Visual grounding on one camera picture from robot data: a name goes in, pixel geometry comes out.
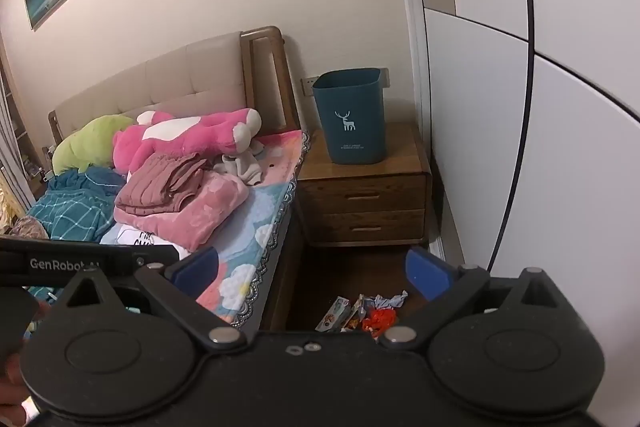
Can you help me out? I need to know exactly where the person's left hand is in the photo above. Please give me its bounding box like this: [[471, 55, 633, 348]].
[[0, 302, 51, 427]]

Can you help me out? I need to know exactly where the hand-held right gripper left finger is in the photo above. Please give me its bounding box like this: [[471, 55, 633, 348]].
[[50, 247, 249, 354]]

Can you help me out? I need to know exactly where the wooden nightstand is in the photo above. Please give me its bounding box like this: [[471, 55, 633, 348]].
[[295, 122, 434, 248]]

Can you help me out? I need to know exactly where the grey curtain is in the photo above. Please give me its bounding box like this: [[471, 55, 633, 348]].
[[0, 57, 25, 208]]

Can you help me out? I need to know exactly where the red wrapper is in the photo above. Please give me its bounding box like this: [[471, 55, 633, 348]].
[[361, 308, 398, 339]]

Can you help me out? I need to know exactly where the pink fleece blanket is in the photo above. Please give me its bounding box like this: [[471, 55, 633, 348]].
[[115, 169, 250, 253]]

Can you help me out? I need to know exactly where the white printed shirt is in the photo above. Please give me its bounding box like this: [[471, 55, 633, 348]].
[[100, 227, 192, 259]]

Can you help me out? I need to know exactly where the cloud printed bed sheet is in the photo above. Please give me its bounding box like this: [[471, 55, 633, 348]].
[[100, 130, 311, 328]]

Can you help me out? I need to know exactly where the grey white cloth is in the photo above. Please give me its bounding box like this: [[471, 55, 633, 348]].
[[214, 142, 267, 186]]

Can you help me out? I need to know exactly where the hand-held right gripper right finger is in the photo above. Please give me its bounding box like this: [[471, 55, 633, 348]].
[[378, 247, 576, 351]]

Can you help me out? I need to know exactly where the green plush toy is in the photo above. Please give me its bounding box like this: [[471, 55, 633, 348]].
[[51, 114, 136, 175]]

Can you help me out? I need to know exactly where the wooden nightstand drawer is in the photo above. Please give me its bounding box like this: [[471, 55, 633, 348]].
[[299, 173, 429, 214], [306, 208, 429, 244]]

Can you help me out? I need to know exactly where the white tissue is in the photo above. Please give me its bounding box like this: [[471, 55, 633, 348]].
[[371, 291, 408, 311]]

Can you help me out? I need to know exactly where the folded mauve garment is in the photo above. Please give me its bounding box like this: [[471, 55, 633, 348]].
[[114, 153, 208, 215]]

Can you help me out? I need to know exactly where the brown patterned cloth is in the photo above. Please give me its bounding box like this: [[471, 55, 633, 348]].
[[9, 215, 49, 241]]

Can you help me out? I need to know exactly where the beige padded headboard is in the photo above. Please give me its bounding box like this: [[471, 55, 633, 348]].
[[52, 32, 249, 148]]

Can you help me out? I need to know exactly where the wooden bed frame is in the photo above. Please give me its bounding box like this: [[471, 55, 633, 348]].
[[48, 26, 307, 333]]

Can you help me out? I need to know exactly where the white beige wardrobe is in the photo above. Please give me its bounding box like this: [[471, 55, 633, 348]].
[[390, 0, 640, 280]]

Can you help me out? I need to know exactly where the pink plush toy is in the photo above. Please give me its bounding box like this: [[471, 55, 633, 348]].
[[112, 108, 262, 172]]

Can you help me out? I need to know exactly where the teal deer print trash bin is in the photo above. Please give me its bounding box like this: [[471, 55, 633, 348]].
[[312, 68, 388, 166]]

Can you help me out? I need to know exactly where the white green snack packet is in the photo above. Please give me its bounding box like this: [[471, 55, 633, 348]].
[[316, 297, 353, 333]]

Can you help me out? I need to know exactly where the teal checked blanket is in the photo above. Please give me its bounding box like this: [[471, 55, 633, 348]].
[[27, 167, 127, 241]]

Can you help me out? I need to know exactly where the colourful foil wrapper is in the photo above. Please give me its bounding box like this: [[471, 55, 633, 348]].
[[344, 294, 375, 333]]

